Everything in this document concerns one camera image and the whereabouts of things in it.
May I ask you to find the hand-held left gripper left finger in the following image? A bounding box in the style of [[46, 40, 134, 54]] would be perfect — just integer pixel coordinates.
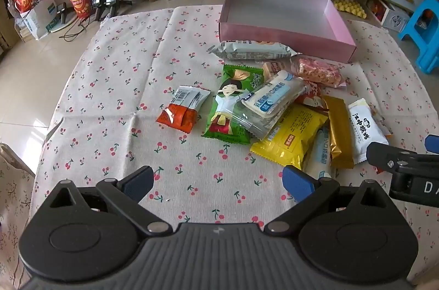
[[49, 166, 173, 237]]

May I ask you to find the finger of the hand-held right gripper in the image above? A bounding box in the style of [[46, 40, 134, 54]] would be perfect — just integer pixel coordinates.
[[424, 135, 439, 153], [365, 142, 439, 174]]

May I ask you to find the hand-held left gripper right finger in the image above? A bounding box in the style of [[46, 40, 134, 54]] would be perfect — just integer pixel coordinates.
[[264, 165, 390, 237]]

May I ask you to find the white snack packet blue print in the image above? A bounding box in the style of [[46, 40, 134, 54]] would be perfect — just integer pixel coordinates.
[[348, 98, 389, 164]]

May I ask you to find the clear bread packet blue print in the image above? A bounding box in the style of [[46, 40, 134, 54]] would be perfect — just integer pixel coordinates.
[[240, 70, 311, 140], [307, 127, 333, 179]]

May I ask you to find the yellow snack packet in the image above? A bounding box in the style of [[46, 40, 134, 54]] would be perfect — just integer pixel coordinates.
[[250, 104, 329, 171]]

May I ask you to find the gold bar snack packet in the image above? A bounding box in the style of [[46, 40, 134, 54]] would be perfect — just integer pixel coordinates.
[[322, 95, 355, 169]]

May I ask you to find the orange snack packet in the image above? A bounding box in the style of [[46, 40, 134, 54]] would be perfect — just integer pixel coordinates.
[[156, 85, 211, 134]]

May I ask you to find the red white snack packet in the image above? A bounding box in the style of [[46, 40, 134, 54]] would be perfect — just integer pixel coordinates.
[[297, 81, 330, 110]]

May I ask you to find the pink nougat clear packet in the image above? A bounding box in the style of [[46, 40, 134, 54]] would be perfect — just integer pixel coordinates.
[[291, 57, 346, 88]]

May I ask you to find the green snack packet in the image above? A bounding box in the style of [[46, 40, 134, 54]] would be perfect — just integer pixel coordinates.
[[201, 64, 264, 142]]

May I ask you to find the silver cookie snack packet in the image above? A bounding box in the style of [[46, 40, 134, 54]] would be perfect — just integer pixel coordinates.
[[210, 40, 298, 63]]

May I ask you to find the pink cardboard box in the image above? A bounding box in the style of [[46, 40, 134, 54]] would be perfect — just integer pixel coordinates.
[[218, 0, 357, 63]]

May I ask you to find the blue plastic stool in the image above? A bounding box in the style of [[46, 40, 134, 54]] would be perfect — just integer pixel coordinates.
[[398, 0, 439, 74]]

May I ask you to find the cherry print tablecloth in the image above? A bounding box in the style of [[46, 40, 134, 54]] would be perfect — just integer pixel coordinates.
[[31, 5, 439, 290]]

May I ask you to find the beige printed cloth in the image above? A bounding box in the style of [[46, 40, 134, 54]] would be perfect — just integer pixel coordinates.
[[0, 142, 35, 290]]

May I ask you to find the white printed storage box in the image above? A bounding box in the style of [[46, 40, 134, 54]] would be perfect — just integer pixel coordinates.
[[382, 4, 410, 32]]

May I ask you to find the yellow egg tray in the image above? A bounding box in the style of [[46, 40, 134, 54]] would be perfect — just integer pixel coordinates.
[[333, 0, 367, 18]]

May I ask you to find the white shopping bag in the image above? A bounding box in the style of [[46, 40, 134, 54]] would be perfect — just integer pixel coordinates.
[[14, 0, 59, 40]]

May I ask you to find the black cable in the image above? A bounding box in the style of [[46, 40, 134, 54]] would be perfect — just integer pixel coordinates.
[[58, 16, 103, 38]]

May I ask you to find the black camera device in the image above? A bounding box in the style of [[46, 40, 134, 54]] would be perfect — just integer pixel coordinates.
[[91, 0, 133, 18]]

